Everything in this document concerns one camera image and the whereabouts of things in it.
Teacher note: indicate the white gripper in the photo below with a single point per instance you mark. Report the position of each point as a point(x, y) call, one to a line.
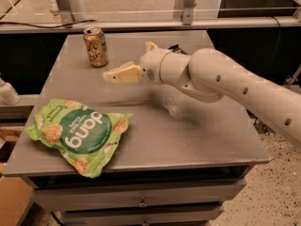
point(150, 65)

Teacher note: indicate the orange soda can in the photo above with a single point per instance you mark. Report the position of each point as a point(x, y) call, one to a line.
point(96, 46)

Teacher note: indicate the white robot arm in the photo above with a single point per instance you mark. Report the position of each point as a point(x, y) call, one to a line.
point(208, 75)

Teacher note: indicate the black snack bar wrapper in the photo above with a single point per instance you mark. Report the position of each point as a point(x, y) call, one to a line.
point(176, 49)

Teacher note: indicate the green rice chips bag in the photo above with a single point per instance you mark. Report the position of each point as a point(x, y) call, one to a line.
point(86, 138)

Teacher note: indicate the grey drawer cabinet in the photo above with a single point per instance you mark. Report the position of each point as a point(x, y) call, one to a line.
point(175, 166)

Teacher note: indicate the white pipe at left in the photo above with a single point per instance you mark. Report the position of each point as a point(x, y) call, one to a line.
point(8, 93)

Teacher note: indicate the cardboard box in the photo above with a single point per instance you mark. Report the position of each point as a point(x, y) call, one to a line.
point(14, 199)

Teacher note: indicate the metal bracket centre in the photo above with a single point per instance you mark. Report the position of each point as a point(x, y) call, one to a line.
point(188, 7)

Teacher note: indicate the metal bracket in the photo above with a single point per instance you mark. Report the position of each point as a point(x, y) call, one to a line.
point(64, 12)
point(188, 7)

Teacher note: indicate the metal bracket left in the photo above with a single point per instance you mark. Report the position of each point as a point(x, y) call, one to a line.
point(64, 12)

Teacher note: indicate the grey metal rail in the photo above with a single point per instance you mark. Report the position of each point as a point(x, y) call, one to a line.
point(240, 22)

